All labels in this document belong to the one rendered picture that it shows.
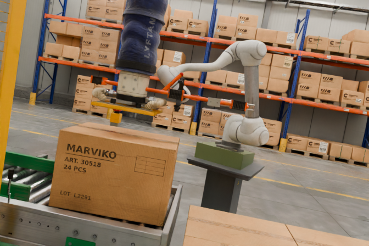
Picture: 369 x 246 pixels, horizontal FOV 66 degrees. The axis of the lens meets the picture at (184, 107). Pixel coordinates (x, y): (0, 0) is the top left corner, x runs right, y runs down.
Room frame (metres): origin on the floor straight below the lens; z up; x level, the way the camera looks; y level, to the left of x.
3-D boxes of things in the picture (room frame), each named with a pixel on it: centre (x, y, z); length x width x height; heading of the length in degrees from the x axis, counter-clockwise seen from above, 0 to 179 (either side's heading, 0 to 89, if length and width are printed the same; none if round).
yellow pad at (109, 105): (1.51, 0.31, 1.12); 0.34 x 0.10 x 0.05; 87
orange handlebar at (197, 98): (1.71, 0.10, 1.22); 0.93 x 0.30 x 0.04; 87
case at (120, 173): (1.60, 0.30, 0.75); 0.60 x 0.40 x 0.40; 89
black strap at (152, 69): (1.60, 0.31, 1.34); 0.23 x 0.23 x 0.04
